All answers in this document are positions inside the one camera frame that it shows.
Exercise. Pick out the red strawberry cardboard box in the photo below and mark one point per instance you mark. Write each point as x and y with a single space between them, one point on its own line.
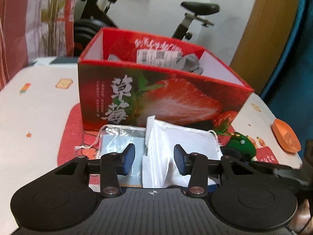
115 89

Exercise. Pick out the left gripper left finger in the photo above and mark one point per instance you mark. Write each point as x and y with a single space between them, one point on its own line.
113 165

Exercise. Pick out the red cartoon table mat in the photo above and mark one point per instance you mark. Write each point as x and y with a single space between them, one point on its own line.
74 135

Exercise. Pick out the wooden door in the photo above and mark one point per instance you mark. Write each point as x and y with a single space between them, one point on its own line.
263 41

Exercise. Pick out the red patterned curtain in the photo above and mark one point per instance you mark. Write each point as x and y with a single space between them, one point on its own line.
32 29

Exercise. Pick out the teal office chair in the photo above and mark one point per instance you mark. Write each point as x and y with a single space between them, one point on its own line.
288 92

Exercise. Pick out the black exercise bike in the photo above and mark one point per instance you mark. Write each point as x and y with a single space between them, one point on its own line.
93 19

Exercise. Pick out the silver drawstring pouch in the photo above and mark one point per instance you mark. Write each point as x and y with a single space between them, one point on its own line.
115 138

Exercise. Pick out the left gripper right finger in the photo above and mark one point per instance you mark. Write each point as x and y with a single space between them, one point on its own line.
195 165

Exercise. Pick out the person's right hand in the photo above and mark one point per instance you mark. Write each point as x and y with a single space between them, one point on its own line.
301 222

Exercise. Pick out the grey knitted cloth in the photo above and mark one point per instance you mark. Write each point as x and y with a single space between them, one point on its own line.
170 60

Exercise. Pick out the orange plastic dish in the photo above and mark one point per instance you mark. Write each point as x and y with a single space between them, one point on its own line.
285 136

